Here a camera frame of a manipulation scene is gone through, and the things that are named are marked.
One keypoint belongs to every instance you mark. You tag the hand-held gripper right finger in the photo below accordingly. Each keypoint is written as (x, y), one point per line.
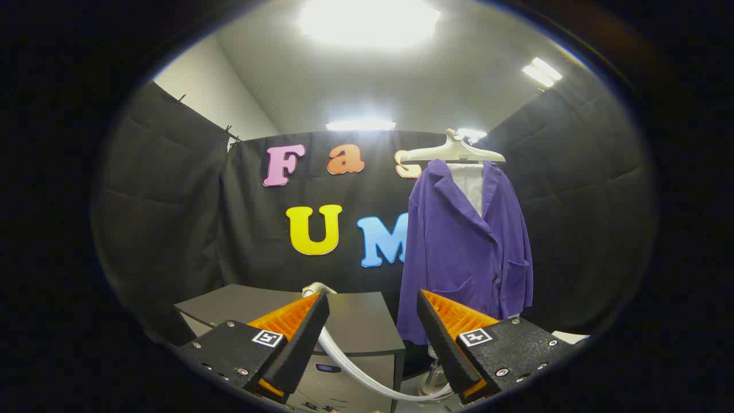
(444, 344)

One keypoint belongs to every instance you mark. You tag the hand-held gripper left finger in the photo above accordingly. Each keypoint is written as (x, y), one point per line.
(304, 344)

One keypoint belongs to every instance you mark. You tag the white clothes hanger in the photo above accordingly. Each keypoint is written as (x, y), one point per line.
(453, 152)

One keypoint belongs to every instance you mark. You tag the pale stand base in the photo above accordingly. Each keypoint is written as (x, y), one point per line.
(434, 376)

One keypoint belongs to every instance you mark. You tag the grey cabinet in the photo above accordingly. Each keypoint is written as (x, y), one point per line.
(361, 321)

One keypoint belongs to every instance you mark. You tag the white paper sheet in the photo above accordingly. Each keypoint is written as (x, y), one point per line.
(567, 336)

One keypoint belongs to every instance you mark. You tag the black backdrop cloth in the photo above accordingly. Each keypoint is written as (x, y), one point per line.
(258, 229)

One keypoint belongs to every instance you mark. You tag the white ironing form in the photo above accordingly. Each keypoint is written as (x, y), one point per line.
(473, 183)

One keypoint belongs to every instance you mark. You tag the small ceiling light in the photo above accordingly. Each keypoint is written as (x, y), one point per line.
(471, 135)

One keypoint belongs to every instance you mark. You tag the long ceiling light strip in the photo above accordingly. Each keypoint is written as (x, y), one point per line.
(361, 125)

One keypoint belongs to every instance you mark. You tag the double panel ceiling light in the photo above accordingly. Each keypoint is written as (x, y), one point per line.
(542, 71)

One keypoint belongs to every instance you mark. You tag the large bright ceiling light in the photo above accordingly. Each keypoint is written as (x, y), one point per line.
(370, 23)

